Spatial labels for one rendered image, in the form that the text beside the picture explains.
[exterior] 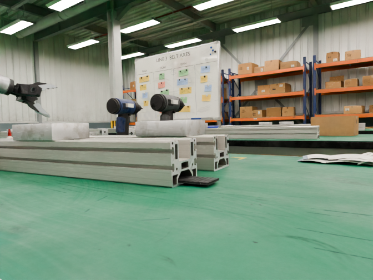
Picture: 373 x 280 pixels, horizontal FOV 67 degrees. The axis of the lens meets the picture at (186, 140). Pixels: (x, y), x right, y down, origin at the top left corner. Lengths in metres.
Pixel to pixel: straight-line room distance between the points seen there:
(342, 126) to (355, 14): 9.16
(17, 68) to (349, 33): 12.32
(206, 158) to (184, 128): 0.09
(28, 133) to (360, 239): 0.71
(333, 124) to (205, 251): 2.19
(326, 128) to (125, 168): 2.02
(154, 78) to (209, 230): 4.05
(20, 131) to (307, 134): 1.64
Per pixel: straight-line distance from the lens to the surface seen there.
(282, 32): 11.78
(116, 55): 9.41
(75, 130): 0.76
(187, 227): 0.32
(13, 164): 0.87
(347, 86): 10.02
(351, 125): 2.39
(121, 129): 1.07
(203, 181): 0.51
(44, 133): 0.74
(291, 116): 10.08
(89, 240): 0.31
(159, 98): 0.92
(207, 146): 0.67
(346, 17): 11.41
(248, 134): 2.11
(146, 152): 0.54
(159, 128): 0.73
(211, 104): 3.69
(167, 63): 4.18
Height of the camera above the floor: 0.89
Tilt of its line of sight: 3 degrees down
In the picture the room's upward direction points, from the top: 2 degrees counter-clockwise
